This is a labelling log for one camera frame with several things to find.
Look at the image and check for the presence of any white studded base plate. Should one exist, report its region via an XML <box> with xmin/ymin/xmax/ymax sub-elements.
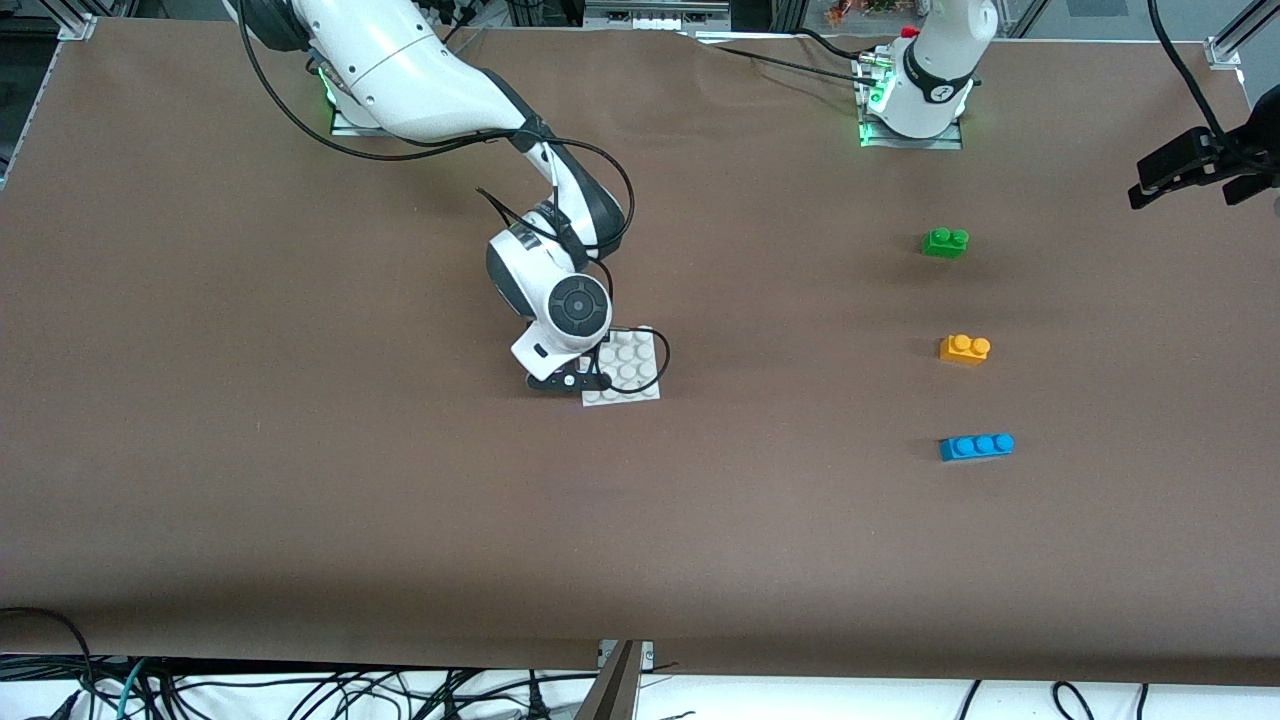
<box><xmin>582</xmin><ymin>326</ymin><xmax>663</xmax><ymax>407</ymax></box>

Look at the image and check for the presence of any blue three-stud block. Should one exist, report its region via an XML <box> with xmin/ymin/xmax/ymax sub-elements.
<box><xmin>938</xmin><ymin>432</ymin><xmax>1015</xmax><ymax>463</ymax></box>

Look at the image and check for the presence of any brown table cover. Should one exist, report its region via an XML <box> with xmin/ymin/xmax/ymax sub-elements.
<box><xmin>0</xmin><ymin>17</ymin><xmax>1280</xmax><ymax>687</ymax></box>

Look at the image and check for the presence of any colourful toy pile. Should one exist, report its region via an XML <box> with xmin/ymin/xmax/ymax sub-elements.
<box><xmin>825</xmin><ymin>0</ymin><xmax>906</xmax><ymax>28</ymax></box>

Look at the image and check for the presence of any grey power strip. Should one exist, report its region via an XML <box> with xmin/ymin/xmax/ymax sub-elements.
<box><xmin>583</xmin><ymin>0</ymin><xmax>733</xmax><ymax>33</ymax></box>

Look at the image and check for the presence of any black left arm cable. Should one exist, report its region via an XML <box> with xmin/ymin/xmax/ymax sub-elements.
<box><xmin>1148</xmin><ymin>0</ymin><xmax>1229</xmax><ymax>141</ymax></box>

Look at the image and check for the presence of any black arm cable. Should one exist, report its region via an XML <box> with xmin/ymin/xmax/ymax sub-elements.
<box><xmin>238</xmin><ymin>0</ymin><xmax>673</xmax><ymax>399</ymax></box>
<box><xmin>1148</xmin><ymin>0</ymin><xmax>1229</xmax><ymax>141</ymax></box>

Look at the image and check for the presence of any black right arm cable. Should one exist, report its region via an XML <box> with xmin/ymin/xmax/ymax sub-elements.
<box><xmin>238</xmin><ymin>0</ymin><xmax>673</xmax><ymax>399</ymax></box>

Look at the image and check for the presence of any aluminium profile post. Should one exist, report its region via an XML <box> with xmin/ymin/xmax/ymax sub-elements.
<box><xmin>575</xmin><ymin>640</ymin><xmax>656</xmax><ymax>720</ymax></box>

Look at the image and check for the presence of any black frame post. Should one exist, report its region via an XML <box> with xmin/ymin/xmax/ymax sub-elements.
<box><xmin>508</xmin><ymin>0</ymin><xmax>584</xmax><ymax>28</ymax></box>
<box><xmin>735</xmin><ymin>0</ymin><xmax>809</xmax><ymax>31</ymax></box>

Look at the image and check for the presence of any teal cable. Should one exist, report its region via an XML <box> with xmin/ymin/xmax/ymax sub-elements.
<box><xmin>115</xmin><ymin>657</ymin><xmax>151</xmax><ymax>720</ymax></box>

